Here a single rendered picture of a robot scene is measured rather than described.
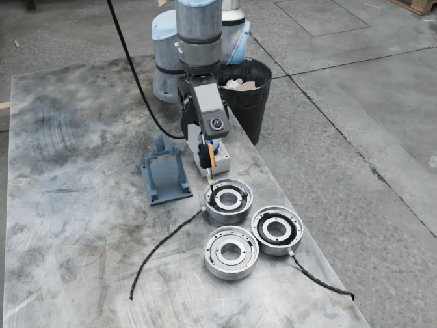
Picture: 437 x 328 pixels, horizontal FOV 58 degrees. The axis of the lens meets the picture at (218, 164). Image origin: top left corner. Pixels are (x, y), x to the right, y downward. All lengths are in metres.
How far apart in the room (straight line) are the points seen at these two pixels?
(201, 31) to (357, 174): 1.67
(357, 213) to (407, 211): 0.25
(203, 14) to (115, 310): 0.52
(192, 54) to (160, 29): 0.43
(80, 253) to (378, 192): 1.62
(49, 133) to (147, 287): 0.55
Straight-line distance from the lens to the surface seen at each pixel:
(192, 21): 0.64
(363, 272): 1.82
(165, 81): 1.16
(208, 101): 0.69
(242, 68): 2.20
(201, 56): 0.67
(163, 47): 1.11
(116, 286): 0.79
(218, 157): 0.92
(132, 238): 0.84
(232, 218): 0.82
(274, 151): 2.21
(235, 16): 1.07
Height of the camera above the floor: 1.47
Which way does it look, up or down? 44 degrees down
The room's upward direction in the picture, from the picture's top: 1 degrees clockwise
